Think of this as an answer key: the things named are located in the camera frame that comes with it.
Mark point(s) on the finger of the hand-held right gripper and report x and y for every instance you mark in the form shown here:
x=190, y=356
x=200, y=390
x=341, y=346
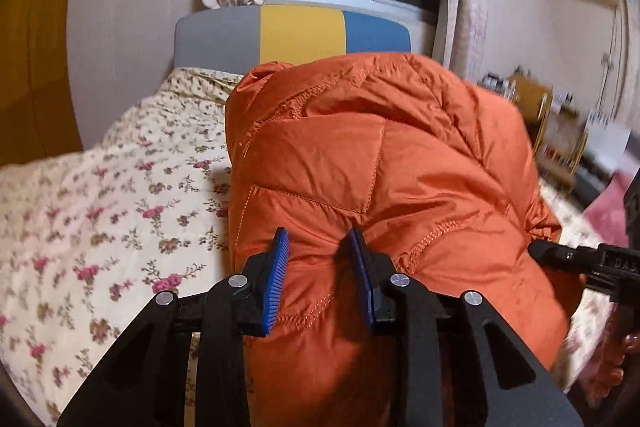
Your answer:
x=555, y=253

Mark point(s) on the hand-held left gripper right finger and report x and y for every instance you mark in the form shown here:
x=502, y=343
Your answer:
x=361, y=279

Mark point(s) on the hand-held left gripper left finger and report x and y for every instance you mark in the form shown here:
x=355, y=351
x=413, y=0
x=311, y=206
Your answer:
x=277, y=279

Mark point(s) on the orange down jacket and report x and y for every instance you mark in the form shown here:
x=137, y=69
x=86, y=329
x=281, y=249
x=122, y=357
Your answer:
x=400, y=157

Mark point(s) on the person's right hand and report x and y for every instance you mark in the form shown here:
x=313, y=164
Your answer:
x=617, y=369

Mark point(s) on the pink cloth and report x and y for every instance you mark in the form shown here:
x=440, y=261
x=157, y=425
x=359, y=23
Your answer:
x=615, y=202

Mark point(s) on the white box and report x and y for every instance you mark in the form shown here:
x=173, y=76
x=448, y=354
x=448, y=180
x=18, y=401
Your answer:
x=607, y=138

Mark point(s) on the floral bed quilt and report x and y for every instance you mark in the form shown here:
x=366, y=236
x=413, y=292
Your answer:
x=100, y=207

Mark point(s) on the grey yellow blue headboard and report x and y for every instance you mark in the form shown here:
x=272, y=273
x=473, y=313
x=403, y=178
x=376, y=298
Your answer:
x=300, y=32

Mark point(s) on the yellow wooden wardrobe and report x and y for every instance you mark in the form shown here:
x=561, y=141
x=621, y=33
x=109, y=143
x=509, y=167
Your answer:
x=35, y=57

